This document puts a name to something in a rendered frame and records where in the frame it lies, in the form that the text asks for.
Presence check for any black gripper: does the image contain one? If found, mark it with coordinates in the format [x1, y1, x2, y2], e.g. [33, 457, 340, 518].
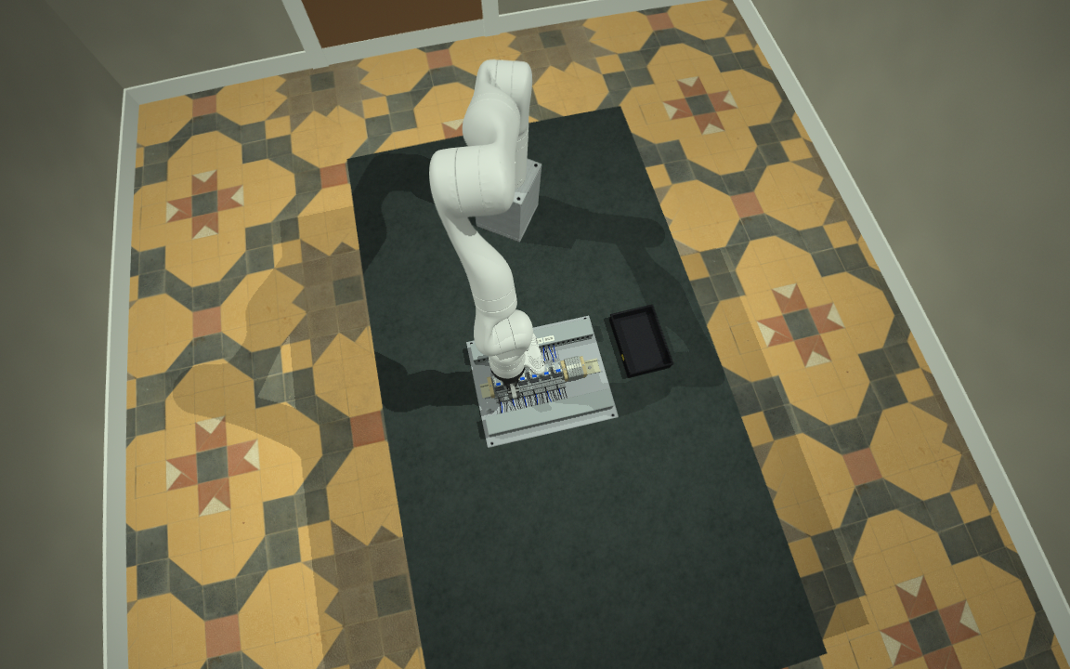
[493, 367, 526, 400]

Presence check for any black rectangular tray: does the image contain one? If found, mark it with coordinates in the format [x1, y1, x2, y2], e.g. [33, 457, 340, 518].
[609, 305, 673, 378]

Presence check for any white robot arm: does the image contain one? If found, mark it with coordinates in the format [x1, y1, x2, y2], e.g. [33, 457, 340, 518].
[429, 59, 545, 378]

